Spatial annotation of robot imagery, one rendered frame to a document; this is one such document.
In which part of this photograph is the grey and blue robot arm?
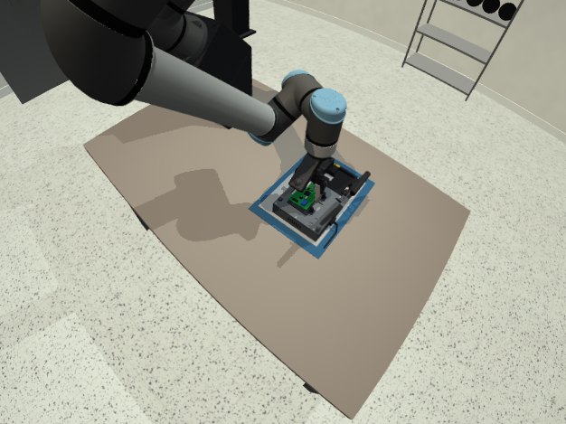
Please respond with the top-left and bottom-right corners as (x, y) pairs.
(41, 0), (347, 193)

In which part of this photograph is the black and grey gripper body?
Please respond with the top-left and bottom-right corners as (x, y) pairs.
(308, 154), (335, 184)

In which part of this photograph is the green circuit board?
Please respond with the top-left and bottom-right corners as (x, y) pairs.
(288, 182), (316, 210)

